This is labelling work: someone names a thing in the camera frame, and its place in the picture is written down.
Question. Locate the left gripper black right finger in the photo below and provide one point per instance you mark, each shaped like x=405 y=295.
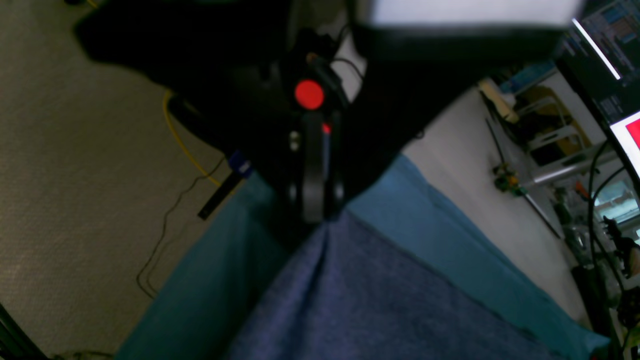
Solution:
x=411 y=76

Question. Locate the blue heathered T-shirt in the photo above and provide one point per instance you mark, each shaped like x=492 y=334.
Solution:
x=350 y=294

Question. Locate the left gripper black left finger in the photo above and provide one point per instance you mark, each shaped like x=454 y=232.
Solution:
x=222 y=57

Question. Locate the blue clamp top right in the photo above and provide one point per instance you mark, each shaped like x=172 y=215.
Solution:
x=241 y=169

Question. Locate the teal table cloth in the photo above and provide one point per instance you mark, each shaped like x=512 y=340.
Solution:
x=213 y=291

